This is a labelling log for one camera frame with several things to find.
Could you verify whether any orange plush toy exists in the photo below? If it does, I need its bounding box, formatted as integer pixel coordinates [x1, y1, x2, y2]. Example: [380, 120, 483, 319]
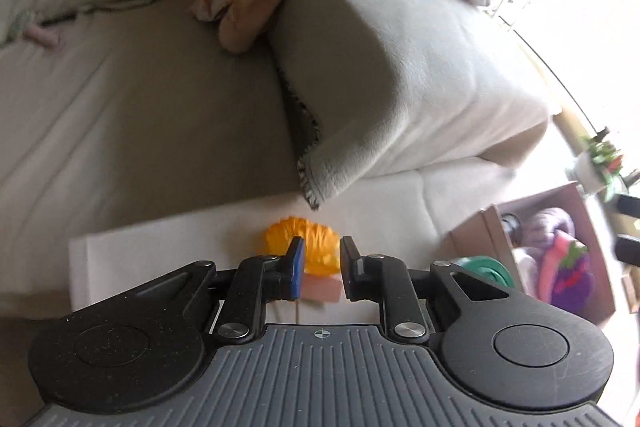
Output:
[262, 216, 341, 277]

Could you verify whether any pink purple plush toy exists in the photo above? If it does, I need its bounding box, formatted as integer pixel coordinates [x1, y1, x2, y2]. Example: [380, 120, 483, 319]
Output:
[537, 230, 596, 313]

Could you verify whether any white foam pad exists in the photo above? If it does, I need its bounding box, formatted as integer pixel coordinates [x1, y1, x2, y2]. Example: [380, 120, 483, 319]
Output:
[70, 158, 514, 310]

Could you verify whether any green tape roll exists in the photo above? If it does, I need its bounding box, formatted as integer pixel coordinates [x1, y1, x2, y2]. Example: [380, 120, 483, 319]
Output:
[452, 256, 515, 288]

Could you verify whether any pink cardboard storage box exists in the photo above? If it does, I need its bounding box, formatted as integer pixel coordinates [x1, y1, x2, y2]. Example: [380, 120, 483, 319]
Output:
[447, 182, 616, 326]

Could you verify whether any grey fabric sofa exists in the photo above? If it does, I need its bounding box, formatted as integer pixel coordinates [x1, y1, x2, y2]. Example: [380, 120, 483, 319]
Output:
[1, 0, 551, 319]

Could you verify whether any potted green plant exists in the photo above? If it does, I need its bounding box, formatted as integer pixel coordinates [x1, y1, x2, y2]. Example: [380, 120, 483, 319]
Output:
[570, 127, 624, 202]

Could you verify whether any teal pink mushroom toy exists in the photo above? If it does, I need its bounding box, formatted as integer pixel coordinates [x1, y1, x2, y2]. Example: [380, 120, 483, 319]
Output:
[1, 10, 62, 50]

